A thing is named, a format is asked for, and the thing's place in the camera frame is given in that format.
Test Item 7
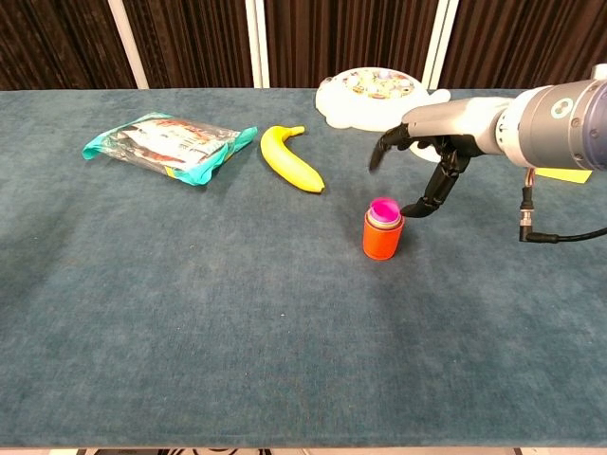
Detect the yellow banana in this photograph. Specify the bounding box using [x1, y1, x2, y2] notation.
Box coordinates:
[259, 125, 326, 194]

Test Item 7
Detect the pink plastic cup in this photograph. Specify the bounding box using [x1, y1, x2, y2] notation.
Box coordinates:
[369, 196, 403, 224]

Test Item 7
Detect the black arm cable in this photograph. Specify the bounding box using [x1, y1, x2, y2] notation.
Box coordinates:
[517, 168, 607, 244]

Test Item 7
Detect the red-orange plastic cup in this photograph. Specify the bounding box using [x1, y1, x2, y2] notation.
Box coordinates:
[362, 208, 406, 261]

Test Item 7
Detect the blue felt table cover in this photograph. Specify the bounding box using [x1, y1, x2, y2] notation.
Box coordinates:
[0, 88, 607, 449]

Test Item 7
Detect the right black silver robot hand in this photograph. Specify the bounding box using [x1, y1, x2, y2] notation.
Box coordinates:
[368, 97, 516, 219]

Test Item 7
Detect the yellow cube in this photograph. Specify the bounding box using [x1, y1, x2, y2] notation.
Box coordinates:
[535, 168, 594, 184]

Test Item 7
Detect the dark brown curtain panel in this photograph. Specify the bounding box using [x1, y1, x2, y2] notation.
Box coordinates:
[0, 0, 138, 91]
[263, 0, 440, 89]
[122, 0, 255, 90]
[440, 0, 607, 91]

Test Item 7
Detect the white fish-shaped toy game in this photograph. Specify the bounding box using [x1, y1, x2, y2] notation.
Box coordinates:
[315, 67, 451, 132]

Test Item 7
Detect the white partition post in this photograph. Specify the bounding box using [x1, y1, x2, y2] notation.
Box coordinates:
[420, 0, 459, 90]
[107, 0, 149, 90]
[245, 0, 270, 89]

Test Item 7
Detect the masking tape roll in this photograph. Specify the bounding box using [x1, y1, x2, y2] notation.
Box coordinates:
[409, 140, 443, 164]

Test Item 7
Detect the teal snack packet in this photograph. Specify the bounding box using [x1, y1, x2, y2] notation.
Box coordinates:
[82, 112, 259, 187]

